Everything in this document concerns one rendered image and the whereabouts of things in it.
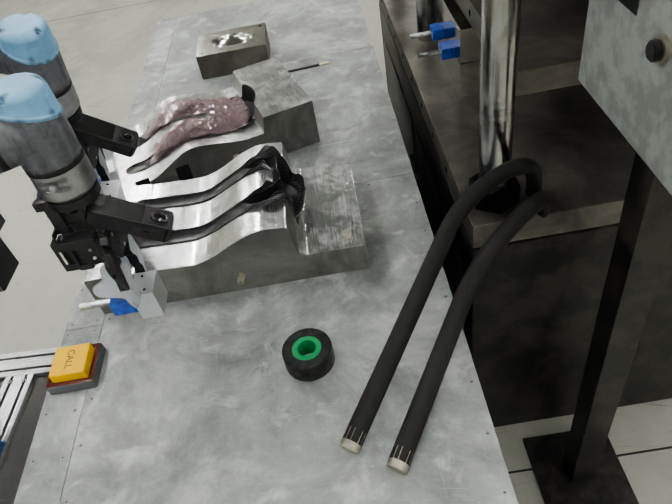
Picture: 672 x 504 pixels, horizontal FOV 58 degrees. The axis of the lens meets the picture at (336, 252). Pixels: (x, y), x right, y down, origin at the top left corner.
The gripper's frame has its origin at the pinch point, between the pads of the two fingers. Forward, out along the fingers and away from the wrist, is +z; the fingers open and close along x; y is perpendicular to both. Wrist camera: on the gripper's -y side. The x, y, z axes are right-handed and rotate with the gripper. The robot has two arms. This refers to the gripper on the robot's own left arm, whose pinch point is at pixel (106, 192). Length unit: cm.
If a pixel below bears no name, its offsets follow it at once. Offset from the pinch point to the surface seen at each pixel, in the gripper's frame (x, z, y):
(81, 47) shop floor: -297, 153, 100
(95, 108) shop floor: -207, 136, 72
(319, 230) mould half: 13.0, 0.5, -39.9
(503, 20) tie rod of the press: 3, -33, -70
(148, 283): 27.9, -7.5, -12.2
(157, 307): 30.5, -4.5, -13.1
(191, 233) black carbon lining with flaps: 9.6, 2.5, -16.1
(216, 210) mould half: 6.0, 0.7, -21.0
